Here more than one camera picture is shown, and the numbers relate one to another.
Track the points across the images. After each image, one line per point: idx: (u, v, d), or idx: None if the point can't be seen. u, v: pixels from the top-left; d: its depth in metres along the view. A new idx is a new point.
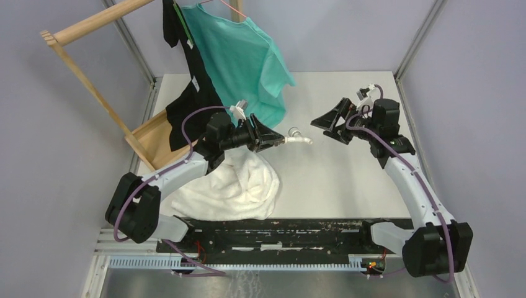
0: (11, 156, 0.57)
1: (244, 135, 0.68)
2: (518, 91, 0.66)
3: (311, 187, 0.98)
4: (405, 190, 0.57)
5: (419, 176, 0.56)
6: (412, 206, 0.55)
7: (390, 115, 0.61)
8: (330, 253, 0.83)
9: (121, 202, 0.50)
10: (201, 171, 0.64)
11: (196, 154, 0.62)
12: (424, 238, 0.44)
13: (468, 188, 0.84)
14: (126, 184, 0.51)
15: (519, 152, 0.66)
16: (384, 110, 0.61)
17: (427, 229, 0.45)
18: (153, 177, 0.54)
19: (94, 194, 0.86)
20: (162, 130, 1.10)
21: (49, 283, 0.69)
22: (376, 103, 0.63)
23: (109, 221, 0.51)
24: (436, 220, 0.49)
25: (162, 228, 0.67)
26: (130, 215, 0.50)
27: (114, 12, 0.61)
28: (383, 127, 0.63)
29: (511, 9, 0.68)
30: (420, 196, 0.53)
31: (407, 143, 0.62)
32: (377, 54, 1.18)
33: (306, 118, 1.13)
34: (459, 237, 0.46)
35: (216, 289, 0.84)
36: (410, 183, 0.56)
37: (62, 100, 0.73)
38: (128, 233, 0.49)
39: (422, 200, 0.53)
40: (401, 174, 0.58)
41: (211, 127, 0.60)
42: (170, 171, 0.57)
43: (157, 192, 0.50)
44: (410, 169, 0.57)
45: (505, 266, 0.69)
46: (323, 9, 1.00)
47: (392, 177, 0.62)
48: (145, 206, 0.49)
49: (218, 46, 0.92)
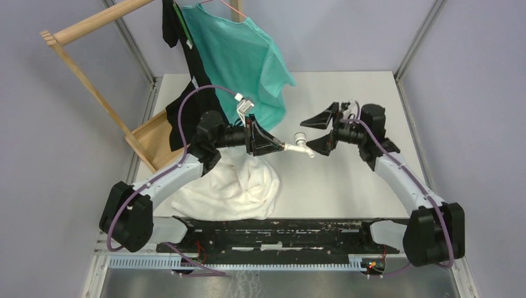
0: (12, 156, 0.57)
1: (238, 135, 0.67)
2: (518, 90, 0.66)
3: (310, 187, 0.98)
4: (394, 182, 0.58)
5: (407, 169, 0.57)
6: (402, 192, 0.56)
7: (376, 121, 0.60)
8: (330, 253, 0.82)
9: (114, 211, 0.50)
10: (197, 173, 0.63)
11: (190, 157, 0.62)
12: (419, 220, 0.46)
13: (467, 188, 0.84)
14: (117, 194, 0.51)
15: (520, 152, 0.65)
16: (370, 116, 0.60)
17: (419, 212, 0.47)
18: (144, 185, 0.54)
19: (94, 195, 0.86)
20: (162, 130, 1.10)
21: (49, 284, 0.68)
22: (363, 109, 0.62)
23: (104, 230, 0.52)
24: (428, 203, 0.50)
25: (160, 234, 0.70)
26: (124, 224, 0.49)
27: (113, 12, 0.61)
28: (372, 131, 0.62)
29: (512, 9, 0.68)
30: (409, 184, 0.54)
31: (392, 145, 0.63)
32: (377, 55, 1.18)
33: (306, 118, 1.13)
34: (451, 218, 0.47)
35: (216, 289, 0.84)
36: (398, 174, 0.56)
37: (62, 100, 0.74)
38: (122, 242, 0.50)
39: (412, 188, 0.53)
40: (389, 169, 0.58)
41: (200, 129, 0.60)
42: (162, 177, 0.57)
43: (148, 202, 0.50)
44: (397, 164, 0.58)
45: (505, 266, 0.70)
46: (323, 8, 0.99)
47: (381, 174, 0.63)
48: (136, 216, 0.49)
49: (218, 45, 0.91)
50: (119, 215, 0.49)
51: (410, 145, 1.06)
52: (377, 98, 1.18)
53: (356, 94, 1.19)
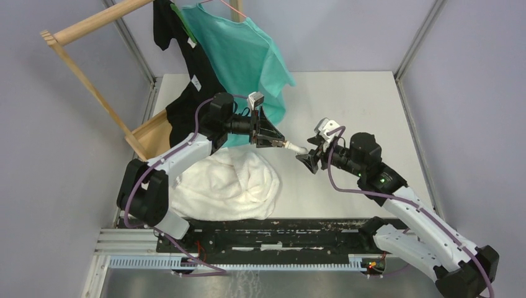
0: (12, 156, 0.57)
1: (245, 122, 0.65)
2: (518, 91, 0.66)
3: (311, 188, 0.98)
4: (416, 229, 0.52)
5: (426, 212, 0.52)
6: (426, 238, 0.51)
7: (373, 155, 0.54)
8: (330, 253, 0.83)
9: (131, 187, 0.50)
10: (206, 151, 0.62)
11: (200, 136, 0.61)
12: (466, 280, 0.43)
13: (468, 188, 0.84)
14: (132, 170, 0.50)
15: (519, 152, 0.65)
16: (365, 152, 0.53)
17: (464, 271, 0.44)
18: (159, 161, 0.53)
19: (94, 195, 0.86)
20: (163, 130, 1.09)
21: (49, 285, 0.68)
22: (353, 144, 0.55)
23: (121, 207, 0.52)
24: (464, 255, 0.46)
25: (166, 221, 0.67)
26: (141, 200, 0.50)
27: (114, 12, 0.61)
28: (368, 166, 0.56)
29: (511, 9, 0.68)
30: (438, 234, 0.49)
31: (394, 173, 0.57)
32: (377, 55, 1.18)
33: (306, 118, 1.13)
34: (490, 265, 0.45)
35: (216, 289, 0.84)
36: (422, 223, 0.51)
37: (62, 100, 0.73)
38: (141, 216, 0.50)
39: (441, 238, 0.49)
40: (406, 214, 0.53)
41: (213, 105, 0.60)
42: (175, 153, 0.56)
43: (164, 176, 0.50)
44: (415, 207, 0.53)
45: (505, 266, 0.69)
46: (323, 7, 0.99)
47: (392, 213, 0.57)
48: (153, 191, 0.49)
49: (218, 46, 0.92)
50: (136, 192, 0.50)
51: (409, 145, 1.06)
52: (376, 98, 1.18)
53: (356, 94, 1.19)
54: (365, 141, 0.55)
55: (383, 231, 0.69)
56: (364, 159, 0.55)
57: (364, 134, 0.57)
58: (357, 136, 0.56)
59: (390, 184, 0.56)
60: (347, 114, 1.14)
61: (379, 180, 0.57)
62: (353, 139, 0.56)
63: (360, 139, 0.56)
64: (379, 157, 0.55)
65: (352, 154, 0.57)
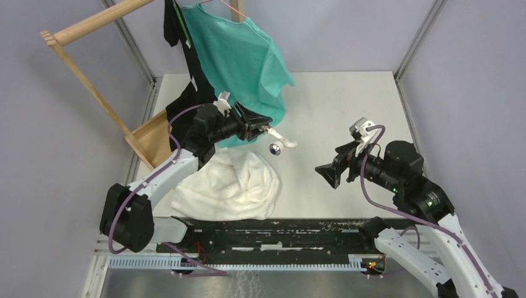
0: (12, 156, 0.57)
1: (232, 123, 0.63)
2: (518, 91, 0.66)
3: (309, 189, 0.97)
4: (448, 260, 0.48)
5: (468, 249, 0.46)
6: (454, 271, 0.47)
7: (414, 167, 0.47)
8: (330, 253, 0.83)
9: (113, 214, 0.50)
10: (193, 167, 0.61)
11: (185, 152, 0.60)
12: None
13: (467, 189, 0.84)
14: (114, 197, 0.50)
15: (518, 152, 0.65)
16: (405, 164, 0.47)
17: None
18: (141, 185, 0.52)
19: (94, 195, 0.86)
20: (162, 130, 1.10)
21: (49, 285, 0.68)
22: (389, 153, 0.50)
23: (104, 233, 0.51)
24: None
25: (159, 233, 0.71)
26: (124, 225, 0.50)
27: (113, 12, 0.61)
28: (407, 181, 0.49)
29: (510, 9, 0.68)
30: (471, 274, 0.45)
31: (442, 196, 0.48)
32: (377, 55, 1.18)
33: (306, 118, 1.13)
34: None
35: (216, 289, 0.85)
36: (458, 258, 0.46)
37: (61, 100, 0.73)
38: (125, 242, 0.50)
39: (474, 279, 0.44)
40: (445, 246, 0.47)
41: (198, 120, 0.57)
42: (158, 175, 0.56)
43: (147, 202, 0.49)
44: (457, 241, 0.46)
45: (502, 264, 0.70)
46: (323, 7, 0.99)
47: (426, 235, 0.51)
48: (136, 216, 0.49)
49: (218, 46, 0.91)
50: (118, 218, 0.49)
51: None
52: (376, 98, 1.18)
53: (356, 94, 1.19)
54: (403, 150, 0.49)
55: (385, 235, 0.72)
56: (402, 171, 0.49)
57: (399, 142, 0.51)
58: (394, 146, 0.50)
59: (433, 204, 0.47)
60: (347, 114, 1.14)
61: (422, 200, 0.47)
62: (389, 149, 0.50)
63: (399, 148, 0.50)
64: (420, 168, 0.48)
65: (389, 166, 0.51)
